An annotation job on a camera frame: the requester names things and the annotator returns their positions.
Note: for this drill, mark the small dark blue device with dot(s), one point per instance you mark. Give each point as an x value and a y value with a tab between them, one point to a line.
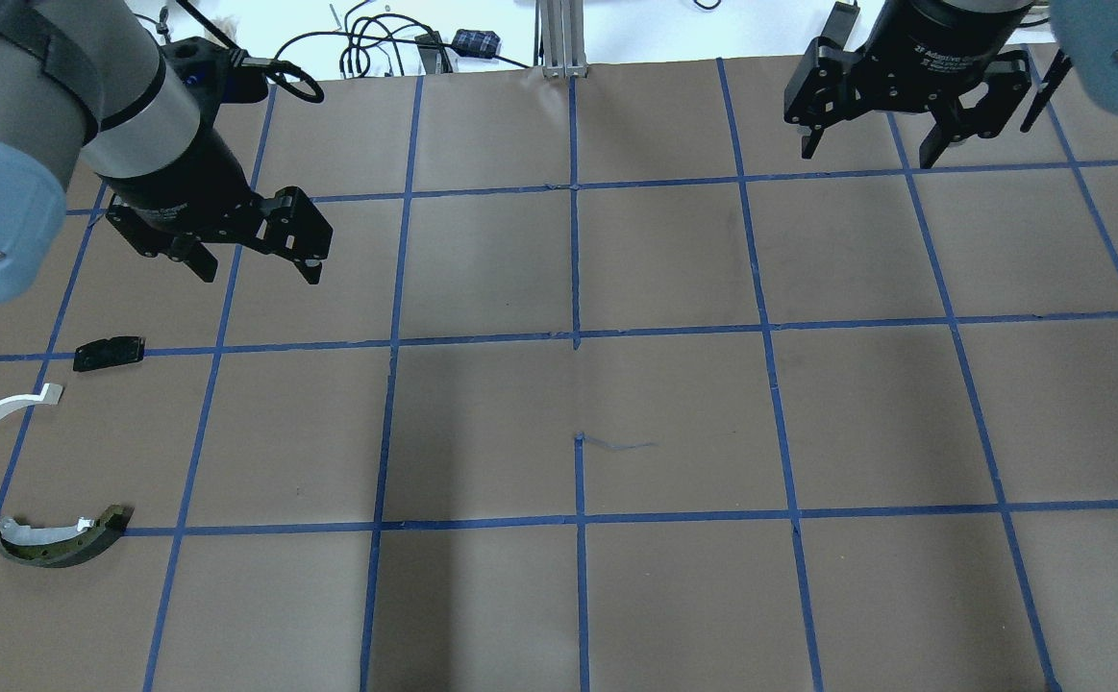
476	44

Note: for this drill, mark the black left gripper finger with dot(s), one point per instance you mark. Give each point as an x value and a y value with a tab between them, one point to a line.
292	228
191	252

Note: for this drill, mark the olive curved brake shoe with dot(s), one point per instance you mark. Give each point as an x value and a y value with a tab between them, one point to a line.
63	547

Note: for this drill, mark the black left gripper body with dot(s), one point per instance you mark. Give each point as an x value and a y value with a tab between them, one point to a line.
186	183

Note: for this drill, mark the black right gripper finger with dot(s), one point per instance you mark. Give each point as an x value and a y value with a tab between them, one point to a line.
1007	79
823	92

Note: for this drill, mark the brown paper table mat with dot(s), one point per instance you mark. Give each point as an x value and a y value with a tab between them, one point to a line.
604	389

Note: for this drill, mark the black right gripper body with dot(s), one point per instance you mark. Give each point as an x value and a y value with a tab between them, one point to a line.
953	43

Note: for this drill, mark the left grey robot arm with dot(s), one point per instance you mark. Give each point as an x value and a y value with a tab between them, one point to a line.
85	82

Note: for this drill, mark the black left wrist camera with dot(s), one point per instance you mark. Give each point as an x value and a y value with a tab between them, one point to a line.
215	74

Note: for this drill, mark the black flat metal plate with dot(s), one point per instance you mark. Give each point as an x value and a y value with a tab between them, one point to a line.
115	351

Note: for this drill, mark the aluminium extrusion post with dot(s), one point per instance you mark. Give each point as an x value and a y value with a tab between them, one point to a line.
561	39

